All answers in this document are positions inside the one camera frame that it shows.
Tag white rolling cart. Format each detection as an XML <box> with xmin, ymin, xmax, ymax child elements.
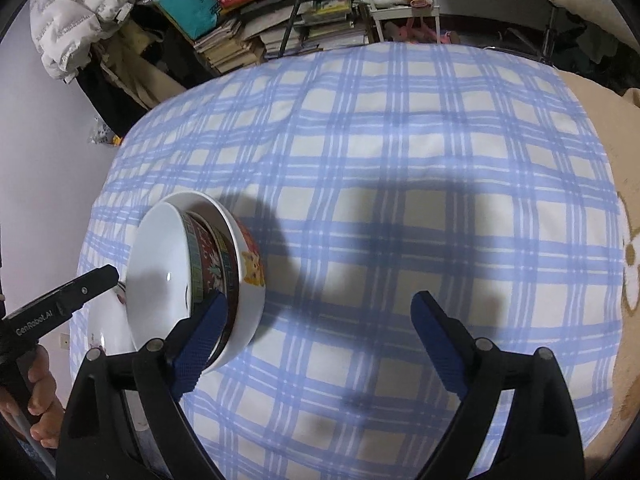
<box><xmin>357</xmin><ymin>0</ymin><xmax>445</xmax><ymax>44</ymax></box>

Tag blue plaid tablecloth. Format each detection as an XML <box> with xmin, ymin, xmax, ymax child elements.
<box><xmin>79</xmin><ymin>44</ymin><xmax>624</xmax><ymax>479</ymax></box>

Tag beige flower blanket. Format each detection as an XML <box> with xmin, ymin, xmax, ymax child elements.
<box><xmin>556</xmin><ymin>69</ymin><xmax>640</xmax><ymax>476</ymax></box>

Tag stack of books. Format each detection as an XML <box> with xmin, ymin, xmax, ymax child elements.
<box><xmin>194</xmin><ymin>18</ymin><xmax>265</xmax><ymax>76</ymax></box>

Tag person's left hand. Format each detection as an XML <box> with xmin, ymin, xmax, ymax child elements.
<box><xmin>0</xmin><ymin>346</ymin><xmax>65</xmax><ymax>450</ymax></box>

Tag red patterned bowl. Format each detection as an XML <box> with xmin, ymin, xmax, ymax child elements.
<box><xmin>190</xmin><ymin>212</ymin><xmax>239</xmax><ymax>360</ymax></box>
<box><xmin>126</xmin><ymin>202</ymin><xmax>217</xmax><ymax>348</ymax></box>

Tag teal bag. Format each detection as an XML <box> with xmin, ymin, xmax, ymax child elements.
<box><xmin>153</xmin><ymin>0</ymin><xmax>220</xmax><ymax>40</ymax></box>

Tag wooden shelf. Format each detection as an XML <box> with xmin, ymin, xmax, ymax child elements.
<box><xmin>154</xmin><ymin>0</ymin><xmax>374</xmax><ymax>78</ymax></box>

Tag white bowl cat pattern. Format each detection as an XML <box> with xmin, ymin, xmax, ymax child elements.
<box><xmin>163</xmin><ymin>191</ymin><xmax>266</xmax><ymax>373</ymax></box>

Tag white puffer jacket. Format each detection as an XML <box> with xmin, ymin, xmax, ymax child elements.
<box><xmin>29</xmin><ymin>0</ymin><xmax>134</xmax><ymax>82</ymax></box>

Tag cherry plate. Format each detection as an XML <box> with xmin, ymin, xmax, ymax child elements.
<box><xmin>87</xmin><ymin>282</ymin><xmax>150</xmax><ymax>434</ymax></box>

